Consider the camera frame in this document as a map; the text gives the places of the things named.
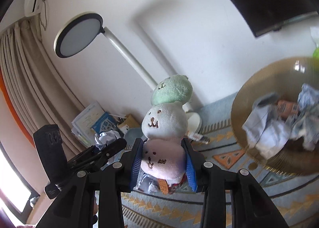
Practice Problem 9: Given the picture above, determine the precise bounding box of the stack of books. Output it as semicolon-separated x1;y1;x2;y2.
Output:
72;101;104;145

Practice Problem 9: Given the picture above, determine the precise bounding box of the patterned blue orange rug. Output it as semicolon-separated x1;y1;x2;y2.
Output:
122;94;318;227

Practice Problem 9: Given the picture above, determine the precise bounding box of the beige curtain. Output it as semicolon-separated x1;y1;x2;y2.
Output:
1;16;84;154

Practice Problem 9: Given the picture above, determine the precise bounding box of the crumpled paper in bowl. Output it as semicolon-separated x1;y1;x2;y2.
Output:
290;84;318;151

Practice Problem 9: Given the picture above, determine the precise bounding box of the white desk lamp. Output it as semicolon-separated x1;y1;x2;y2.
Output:
53;12;203;141

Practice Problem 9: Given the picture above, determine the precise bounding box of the green tissue pack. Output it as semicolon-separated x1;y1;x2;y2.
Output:
310;27;319;61

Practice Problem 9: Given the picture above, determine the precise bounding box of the three-ball plush dango toy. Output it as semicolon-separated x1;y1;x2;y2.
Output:
141;74;192;186

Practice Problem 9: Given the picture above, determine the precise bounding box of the white paper ball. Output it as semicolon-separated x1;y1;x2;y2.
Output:
242;92;292;160

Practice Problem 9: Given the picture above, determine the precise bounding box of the brown woven basket bowl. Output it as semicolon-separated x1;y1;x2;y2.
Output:
231;57;318;175

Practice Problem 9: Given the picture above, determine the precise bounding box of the wooden organizer box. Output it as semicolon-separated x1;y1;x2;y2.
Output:
117;114;140;134

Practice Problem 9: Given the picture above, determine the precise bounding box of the orange snack packet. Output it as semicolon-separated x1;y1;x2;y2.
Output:
277;100;299;119

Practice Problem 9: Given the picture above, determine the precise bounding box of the blue cover book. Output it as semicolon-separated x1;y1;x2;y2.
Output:
91;112;117;134

